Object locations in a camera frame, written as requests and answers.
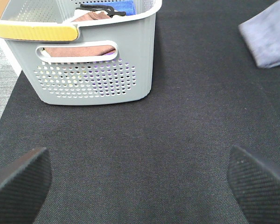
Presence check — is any blue towel in basket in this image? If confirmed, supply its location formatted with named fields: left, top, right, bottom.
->
left=102, top=0, right=136, bottom=16

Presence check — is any folded lavender towel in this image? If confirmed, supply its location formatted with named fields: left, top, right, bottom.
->
left=238, top=0, right=280, bottom=69

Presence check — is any yellow basket handle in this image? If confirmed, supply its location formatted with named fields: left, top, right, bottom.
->
left=0, top=0, right=79, bottom=42

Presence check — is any black cloth in basket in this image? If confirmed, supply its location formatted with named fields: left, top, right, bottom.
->
left=76, top=4, right=126, bottom=18

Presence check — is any black table mat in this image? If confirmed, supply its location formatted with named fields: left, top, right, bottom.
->
left=0, top=0, right=280, bottom=224

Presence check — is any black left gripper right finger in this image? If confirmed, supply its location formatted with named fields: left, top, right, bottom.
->
left=227, top=146, right=280, bottom=224

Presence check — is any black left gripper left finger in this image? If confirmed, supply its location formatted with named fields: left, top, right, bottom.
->
left=0, top=147, right=52, bottom=224

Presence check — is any brown towel in basket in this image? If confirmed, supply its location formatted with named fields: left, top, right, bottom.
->
left=42, top=9, right=115, bottom=57

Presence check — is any grey perforated laundry basket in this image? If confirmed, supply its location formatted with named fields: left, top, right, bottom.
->
left=0, top=0, right=162, bottom=105

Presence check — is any purple towel in basket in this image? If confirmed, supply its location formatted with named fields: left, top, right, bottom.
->
left=84, top=51, right=124, bottom=96

